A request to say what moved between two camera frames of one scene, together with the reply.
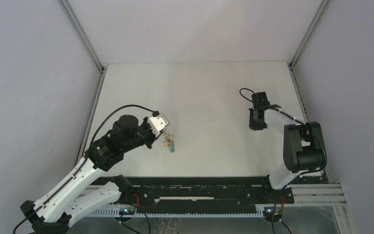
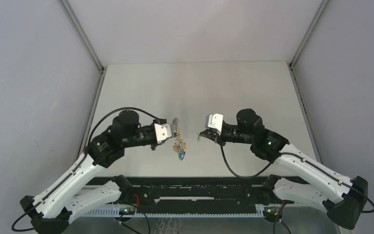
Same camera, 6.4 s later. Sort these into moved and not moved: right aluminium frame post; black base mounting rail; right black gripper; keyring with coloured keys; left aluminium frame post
Moved: right black gripper; keyring with coloured keys
Not moved: left aluminium frame post; right aluminium frame post; black base mounting rail
